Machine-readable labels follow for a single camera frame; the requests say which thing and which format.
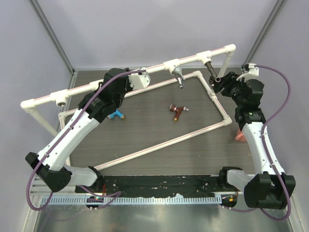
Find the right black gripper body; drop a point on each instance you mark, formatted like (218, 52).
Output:
(234, 88)

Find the dark bronze faucet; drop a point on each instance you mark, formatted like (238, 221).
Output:
(213, 75)

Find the white PVC pipe frame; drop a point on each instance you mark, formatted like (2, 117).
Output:
(160, 75)

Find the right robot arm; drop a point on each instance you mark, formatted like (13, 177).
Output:
(271, 186)

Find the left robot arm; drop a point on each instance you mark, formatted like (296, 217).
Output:
(49, 163)

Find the pink small object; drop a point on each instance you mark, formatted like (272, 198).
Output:
(240, 136)

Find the red-brown faucet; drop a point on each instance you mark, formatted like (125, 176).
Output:
(177, 111)

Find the blue plastic faucet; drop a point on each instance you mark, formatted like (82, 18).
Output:
(116, 113)

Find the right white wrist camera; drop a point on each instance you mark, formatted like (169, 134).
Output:
(249, 71)

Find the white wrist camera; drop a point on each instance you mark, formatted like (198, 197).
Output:
(249, 71)
(139, 80)

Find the chrome faucet on frame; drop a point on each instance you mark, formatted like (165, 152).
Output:
(177, 72)

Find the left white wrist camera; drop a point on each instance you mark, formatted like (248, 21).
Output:
(139, 80)

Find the slotted cable duct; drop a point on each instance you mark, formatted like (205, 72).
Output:
(88, 200)

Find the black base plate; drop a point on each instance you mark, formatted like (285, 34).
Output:
(163, 186)

